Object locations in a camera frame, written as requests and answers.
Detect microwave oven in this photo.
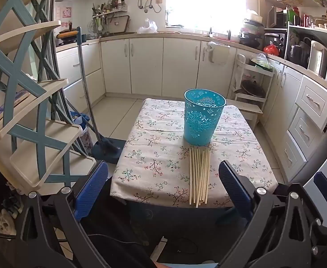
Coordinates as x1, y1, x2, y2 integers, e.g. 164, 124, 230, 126
267, 6, 289, 29

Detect white dish cabinet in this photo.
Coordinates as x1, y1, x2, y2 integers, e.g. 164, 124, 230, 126
285, 24, 327, 79

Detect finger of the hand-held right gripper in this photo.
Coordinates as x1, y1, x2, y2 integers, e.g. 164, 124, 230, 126
309, 172, 327, 257

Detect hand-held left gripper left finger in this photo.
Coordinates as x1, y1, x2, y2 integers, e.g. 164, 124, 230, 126
21, 160, 109, 268

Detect red plastic bag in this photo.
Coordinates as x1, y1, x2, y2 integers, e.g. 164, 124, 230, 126
263, 45, 280, 56

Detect stack of pots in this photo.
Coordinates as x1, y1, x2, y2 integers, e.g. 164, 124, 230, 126
238, 17, 265, 48

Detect white plastic bag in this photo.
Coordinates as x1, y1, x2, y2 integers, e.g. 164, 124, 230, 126
137, 18, 158, 34

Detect black wok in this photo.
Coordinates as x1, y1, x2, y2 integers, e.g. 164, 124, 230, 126
56, 22, 78, 46

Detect pale shoes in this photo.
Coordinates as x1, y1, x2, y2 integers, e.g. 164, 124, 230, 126
0, 208, 18, 237

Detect white kettle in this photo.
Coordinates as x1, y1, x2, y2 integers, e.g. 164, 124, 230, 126
308, 40, 327, 75

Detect book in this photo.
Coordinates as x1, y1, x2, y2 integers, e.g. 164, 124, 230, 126
0, 91, 30, 130

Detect dark pan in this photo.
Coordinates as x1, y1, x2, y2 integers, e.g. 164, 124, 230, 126
234, 80, 267, 98

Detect cream lower kitchen cabinets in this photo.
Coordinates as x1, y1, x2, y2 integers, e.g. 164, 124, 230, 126
56, 32, 327, 182

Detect wall rack with bottles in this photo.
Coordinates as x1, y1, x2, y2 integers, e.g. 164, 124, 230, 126
92, 0, 128, 19

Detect white appliance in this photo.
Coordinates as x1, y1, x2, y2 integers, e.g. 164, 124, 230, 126
303, 137, 327, 218

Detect wooden tray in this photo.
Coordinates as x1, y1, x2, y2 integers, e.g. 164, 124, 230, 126
108, 15, 131, 34

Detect black toaster oven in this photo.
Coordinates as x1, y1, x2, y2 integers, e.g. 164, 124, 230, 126
264, 31, 286, 58

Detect white step shelf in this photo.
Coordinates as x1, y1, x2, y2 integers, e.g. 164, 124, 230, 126
228, 54, 276, 130

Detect bag of green vegetables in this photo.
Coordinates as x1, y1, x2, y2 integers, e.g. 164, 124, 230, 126
249, 53, 273, 71

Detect bright kitchen window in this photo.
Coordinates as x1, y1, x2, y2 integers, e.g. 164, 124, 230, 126
165, 0, 248, 34

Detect blue patterned bag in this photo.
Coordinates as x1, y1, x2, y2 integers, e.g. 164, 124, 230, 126
70, 111, 95, 157

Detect blue and beige shelf rack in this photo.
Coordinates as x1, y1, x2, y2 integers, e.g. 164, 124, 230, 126
0, 0, 97, 196

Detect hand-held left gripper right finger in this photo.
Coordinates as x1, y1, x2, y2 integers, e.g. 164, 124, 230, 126
218, 160, 309, 268

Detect white hanging bag holder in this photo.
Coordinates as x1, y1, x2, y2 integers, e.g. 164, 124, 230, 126
206, 41, 231, 65

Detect pile of wooden chopsticks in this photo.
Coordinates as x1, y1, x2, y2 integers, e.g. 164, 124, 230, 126
189, 147, 211, 208

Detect pink wall stickers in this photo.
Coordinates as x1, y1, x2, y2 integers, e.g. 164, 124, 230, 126
56, 6, 72, 28

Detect teal perforated plastic basket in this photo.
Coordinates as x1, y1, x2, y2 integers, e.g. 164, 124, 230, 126
184, 88, 226, 147

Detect floral tablecloth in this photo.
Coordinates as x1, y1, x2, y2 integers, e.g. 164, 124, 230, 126
109, 98, 279, 208

